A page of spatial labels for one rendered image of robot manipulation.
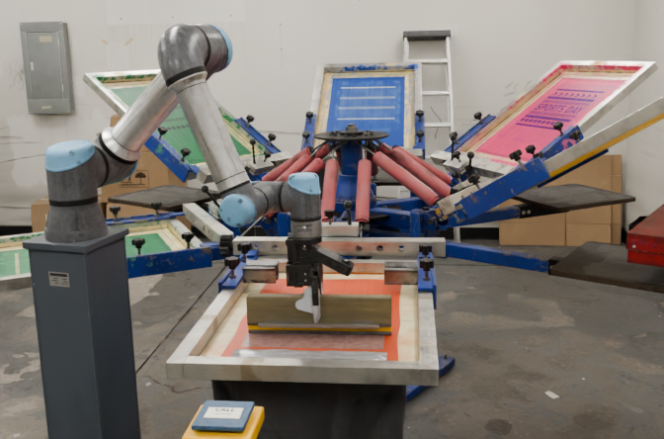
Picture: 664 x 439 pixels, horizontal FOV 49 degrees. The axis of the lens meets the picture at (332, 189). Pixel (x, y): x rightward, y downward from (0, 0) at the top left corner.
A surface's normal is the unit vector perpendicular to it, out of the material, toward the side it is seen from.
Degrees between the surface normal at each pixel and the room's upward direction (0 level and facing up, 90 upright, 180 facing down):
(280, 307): 88
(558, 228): 75
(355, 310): 88
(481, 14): 90
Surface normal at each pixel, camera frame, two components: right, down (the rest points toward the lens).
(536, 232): -0.11, -0.06
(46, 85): -0.11, 0.19
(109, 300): 0.95, 0.04
